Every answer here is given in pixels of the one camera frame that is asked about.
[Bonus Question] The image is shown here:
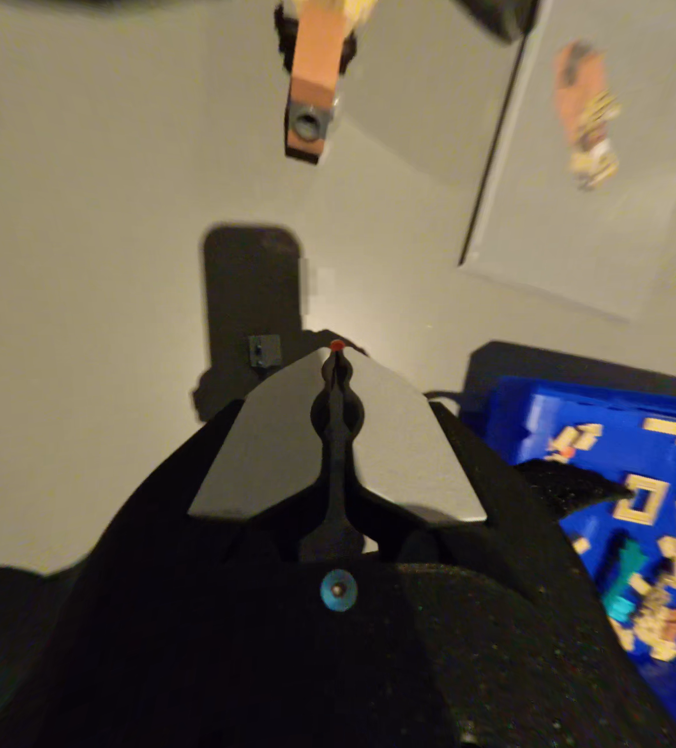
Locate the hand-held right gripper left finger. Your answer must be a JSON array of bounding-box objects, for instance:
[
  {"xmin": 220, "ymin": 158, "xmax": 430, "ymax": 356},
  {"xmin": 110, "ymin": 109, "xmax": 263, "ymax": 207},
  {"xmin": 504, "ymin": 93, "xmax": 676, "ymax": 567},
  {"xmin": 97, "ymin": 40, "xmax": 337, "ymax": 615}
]
[{"xmin": 187, "ymin": 348, "xmax": 339, "ymax": 522}]

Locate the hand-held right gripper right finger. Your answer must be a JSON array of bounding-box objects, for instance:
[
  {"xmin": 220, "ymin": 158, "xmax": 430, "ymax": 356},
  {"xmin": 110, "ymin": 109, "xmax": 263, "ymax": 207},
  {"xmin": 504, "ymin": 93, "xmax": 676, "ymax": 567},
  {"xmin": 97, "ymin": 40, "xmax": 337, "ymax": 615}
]
[{"xmin": 338, "ymin": 349, "xmax": 489, "ymax": 524}]

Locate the small grey toy brick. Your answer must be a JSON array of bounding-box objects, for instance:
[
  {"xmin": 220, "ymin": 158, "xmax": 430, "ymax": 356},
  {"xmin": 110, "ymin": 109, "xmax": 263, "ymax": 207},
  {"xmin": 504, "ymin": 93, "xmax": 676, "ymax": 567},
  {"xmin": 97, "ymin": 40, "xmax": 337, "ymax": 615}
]
[{"xmin": 248, "ymin": 333, "xmax": 284, "ymax": 369}]

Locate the blue plastic bin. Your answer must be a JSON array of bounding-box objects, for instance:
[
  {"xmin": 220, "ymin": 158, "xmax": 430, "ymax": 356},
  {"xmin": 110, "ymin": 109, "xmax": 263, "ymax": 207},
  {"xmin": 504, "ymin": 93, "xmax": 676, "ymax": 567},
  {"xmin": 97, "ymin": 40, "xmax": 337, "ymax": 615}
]
[{"xmin": 483, "ymin": 376, "xmax": 676, "ymax": 748}]

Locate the grey instruction booklet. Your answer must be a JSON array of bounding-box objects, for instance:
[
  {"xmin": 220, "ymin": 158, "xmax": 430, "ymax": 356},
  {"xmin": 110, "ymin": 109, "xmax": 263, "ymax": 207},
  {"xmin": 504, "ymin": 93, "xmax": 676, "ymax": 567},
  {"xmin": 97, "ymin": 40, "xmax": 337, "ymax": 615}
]
[{"xmin": 457, "ymin": 0, "xmax": 676, "ymax": 323}]

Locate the brown yellow toy brick model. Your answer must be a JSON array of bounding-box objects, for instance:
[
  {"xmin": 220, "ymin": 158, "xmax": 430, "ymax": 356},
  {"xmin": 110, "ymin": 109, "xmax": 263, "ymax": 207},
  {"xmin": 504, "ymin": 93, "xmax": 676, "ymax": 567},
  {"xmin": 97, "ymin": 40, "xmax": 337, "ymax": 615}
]
[{"xmin": 274, "ymin": 0, "xmax": 381, "ymax": 166}]

